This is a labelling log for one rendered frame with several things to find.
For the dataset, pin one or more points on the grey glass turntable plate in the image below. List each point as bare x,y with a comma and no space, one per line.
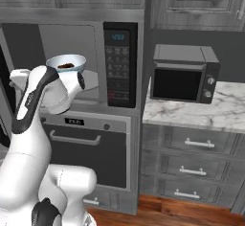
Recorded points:
91,79

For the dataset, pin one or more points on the black toaster oven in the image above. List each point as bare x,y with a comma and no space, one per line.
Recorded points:
178,83

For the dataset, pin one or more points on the brown food in bowl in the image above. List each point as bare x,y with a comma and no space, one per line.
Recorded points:
66,65

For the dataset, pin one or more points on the grey drawer under oven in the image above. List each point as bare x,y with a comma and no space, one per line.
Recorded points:
108,198

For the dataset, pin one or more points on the built-in grey microwave oven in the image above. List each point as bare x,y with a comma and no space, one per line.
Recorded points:
121,63

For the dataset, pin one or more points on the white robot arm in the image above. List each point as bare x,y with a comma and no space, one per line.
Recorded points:
25,159

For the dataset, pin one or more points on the black microwave door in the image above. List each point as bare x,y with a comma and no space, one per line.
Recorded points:
3,76

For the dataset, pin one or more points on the pale blue bowl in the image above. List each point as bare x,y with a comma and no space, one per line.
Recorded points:
79,60

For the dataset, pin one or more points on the grey drawer front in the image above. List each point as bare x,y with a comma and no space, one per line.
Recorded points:
220,139
209,191
213,167

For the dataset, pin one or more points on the black oven knob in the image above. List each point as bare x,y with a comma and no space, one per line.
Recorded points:
43,119
106,126

